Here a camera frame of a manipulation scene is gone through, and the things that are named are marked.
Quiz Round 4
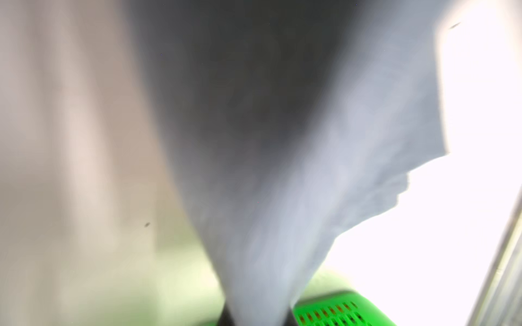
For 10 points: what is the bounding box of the grey t-shirt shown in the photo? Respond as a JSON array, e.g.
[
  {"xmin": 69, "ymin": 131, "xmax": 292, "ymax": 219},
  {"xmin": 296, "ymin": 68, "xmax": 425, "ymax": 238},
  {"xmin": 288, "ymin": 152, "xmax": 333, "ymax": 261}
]
[{"xmin": 125, "ymin": 1, "xmax": 448, "ymax": 325}]

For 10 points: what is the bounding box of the green plastic basket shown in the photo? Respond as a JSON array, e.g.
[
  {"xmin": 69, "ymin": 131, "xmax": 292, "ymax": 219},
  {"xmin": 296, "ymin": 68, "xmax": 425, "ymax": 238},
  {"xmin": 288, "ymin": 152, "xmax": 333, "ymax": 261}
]
[{"xmin": 293, "ymin": 291, "xmax": 396, "ymax": 326}]

